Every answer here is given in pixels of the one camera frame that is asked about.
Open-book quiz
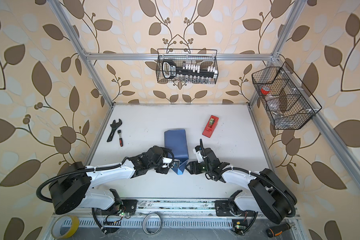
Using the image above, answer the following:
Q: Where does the light blue wrapping paper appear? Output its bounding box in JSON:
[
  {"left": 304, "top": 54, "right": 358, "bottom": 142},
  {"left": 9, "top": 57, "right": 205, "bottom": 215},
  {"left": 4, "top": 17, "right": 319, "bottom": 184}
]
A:
[{"left": 164, "top": 129, "right": 189, "bottom": 175}]

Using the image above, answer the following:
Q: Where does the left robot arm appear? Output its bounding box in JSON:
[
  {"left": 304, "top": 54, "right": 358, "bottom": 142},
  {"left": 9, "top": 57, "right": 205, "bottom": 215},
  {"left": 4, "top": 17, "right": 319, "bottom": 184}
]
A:
[{"left": 36, "top": 146, "right": 176, "bottom": 215}]

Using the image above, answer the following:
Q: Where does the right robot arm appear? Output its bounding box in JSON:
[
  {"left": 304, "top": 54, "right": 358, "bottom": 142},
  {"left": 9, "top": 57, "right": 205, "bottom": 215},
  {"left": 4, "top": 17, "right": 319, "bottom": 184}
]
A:
[{"left": 186, "top": 146, "right": 297, "bottom": 224}]

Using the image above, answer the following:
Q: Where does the red tape dispenser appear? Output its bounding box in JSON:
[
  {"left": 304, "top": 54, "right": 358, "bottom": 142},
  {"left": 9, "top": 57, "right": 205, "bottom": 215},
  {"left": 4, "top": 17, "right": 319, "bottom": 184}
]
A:
[{"left": 203, "top": 115, "right": 219, "bottom": 138}]

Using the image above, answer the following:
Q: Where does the black adjustable wrench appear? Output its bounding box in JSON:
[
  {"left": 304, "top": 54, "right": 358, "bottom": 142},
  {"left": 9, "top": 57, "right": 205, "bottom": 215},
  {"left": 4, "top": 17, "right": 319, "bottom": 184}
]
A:
[{"left": 107, "top": 119, "right": 122, "bottom": 142}]

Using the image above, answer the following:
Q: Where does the orange black screwdriver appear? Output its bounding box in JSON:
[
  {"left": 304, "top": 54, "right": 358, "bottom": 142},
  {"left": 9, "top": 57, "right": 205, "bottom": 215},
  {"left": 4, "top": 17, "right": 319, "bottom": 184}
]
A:
[{"left": 265, "top": 223, "right": 295, "bottom": 238}]

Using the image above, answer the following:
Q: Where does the black socket set tool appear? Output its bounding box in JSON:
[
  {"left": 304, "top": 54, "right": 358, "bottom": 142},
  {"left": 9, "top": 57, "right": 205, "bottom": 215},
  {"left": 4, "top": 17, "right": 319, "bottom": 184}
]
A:
[{"left": 161, "top": 60, "right": 219, "bottom": 80}]

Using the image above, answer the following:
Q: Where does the red white object in basket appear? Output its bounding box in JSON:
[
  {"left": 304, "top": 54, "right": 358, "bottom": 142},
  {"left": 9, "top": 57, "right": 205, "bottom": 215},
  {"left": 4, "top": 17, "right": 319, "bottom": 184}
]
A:
[{"left": 261, "top": 86, "right": 271, "bottom": 96}]

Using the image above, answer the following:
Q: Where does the yellow tape roll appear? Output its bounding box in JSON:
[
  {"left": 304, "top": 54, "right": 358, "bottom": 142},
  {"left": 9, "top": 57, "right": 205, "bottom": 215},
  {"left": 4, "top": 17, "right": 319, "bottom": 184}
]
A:
[{"left": 51, "top": 215, "right": 80, "bottom": 239}]

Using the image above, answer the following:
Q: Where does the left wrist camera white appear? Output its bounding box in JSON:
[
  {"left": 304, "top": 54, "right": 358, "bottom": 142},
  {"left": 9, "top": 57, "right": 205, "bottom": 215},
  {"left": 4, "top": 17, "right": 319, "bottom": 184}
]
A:
[{"left": 162, "top": 157, "right": 180, "bottom": 169}]

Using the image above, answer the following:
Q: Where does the back wire basket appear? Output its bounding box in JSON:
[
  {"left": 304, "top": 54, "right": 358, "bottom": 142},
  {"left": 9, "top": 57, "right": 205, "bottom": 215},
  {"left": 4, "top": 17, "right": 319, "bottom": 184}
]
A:
[{"left": 156, "top": 48, "right": 219, "bottom": 85}]

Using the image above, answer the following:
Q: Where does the wire basket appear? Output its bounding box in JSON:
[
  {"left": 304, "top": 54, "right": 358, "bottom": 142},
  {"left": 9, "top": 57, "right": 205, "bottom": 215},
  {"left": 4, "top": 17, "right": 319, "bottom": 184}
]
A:
[
  {"left": 252, "top": 62, "right": 322, "bottom": 130},
  {"left": 156, "top": 48, "right": 219, "bottom": 85}
]

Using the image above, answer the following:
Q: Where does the right wire basket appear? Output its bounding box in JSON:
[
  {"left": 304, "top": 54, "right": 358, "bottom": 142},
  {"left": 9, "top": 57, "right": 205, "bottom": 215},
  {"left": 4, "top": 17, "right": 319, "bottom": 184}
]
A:
[{"left": 252, "top": 62, "right": 322, "bottom": 130}]

